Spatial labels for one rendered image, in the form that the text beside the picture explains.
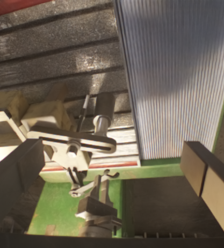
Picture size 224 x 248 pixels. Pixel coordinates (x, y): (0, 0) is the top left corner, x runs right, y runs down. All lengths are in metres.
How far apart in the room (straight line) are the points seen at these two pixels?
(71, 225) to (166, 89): 1.15
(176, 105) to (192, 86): 0.11
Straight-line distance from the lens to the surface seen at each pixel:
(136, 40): 0.71
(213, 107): 0.92
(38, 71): 0.76
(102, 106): 0.66
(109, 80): 0.71
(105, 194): 0.68
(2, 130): 0.75
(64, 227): 1.52
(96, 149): 0.57
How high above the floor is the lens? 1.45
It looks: 48 degrees down
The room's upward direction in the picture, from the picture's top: 175 degrees counter-clockwise
